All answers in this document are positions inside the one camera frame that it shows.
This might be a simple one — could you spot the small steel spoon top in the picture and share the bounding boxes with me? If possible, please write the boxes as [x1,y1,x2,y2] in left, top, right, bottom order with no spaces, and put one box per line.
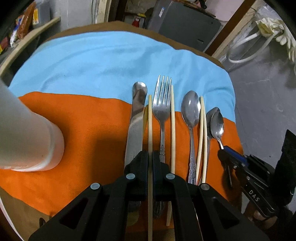
[210,111,224,150]

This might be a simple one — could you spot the steel table knife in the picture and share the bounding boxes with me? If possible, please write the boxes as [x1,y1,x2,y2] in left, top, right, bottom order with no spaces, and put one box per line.
[125,81,147,166]

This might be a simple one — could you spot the wooden chopstick pair right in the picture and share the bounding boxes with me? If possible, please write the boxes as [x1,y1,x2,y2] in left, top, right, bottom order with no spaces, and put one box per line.
[201,96,208,183]

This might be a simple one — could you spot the red white bottle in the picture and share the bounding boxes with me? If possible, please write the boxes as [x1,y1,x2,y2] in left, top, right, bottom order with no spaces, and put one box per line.
[132,16,141,28]

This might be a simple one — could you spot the orange cloth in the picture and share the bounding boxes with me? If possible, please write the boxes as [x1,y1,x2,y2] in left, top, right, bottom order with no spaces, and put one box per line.
[0,91,244,233]

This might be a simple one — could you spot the white utensil holder cup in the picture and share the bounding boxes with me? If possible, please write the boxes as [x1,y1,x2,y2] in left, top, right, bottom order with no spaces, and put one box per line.
[0,81,64,172]

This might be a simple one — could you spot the steel fork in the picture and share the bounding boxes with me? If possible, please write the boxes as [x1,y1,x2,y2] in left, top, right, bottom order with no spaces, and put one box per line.
[152,75,171,163]

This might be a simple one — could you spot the wooden counter top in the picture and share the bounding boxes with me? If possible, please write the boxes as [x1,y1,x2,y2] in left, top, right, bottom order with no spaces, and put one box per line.
[0,16,61,78]

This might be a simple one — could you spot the wooden chopstick beside fork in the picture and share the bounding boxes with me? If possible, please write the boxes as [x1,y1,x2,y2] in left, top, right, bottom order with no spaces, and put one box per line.
[166,85,176,226]

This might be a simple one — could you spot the wooden chopstick pair left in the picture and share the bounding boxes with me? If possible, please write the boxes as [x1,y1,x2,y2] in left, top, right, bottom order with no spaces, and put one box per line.
[196,96,204,185]

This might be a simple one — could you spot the orange snack packet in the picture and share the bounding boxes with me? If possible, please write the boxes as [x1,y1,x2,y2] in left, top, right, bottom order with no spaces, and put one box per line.
[17,1,36,39]

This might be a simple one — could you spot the large steel spoon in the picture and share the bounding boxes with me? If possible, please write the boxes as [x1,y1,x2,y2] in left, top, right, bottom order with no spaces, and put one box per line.
[181,90,201,184]

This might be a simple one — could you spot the person right hand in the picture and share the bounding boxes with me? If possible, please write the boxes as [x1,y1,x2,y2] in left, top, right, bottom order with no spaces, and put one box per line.
[244,202,277,229]

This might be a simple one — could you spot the white hose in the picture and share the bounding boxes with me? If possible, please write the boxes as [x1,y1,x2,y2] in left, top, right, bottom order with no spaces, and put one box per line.
[227,21,278,64]

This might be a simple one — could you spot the light blue cloth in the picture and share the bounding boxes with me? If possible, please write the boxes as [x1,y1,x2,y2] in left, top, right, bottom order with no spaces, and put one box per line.
[9,31,235,121]

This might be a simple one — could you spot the small steel spoon under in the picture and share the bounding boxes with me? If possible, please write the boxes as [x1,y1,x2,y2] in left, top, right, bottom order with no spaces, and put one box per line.
[206,107,220,166]

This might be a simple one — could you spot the cream rubber gloves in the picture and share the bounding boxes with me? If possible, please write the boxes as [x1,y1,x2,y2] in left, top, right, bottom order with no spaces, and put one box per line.
[255,18,295,63]

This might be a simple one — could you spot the wooden chopstick pair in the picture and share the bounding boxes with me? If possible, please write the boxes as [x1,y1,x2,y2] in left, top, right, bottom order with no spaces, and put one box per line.
[196,96,204,185]
[201,96,208,183]

